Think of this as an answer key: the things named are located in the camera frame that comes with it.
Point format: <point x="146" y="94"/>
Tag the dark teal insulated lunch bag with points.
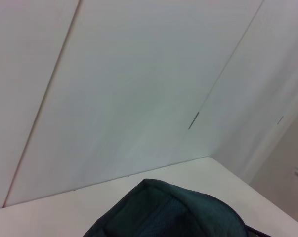
<point x="163" y="214"/>

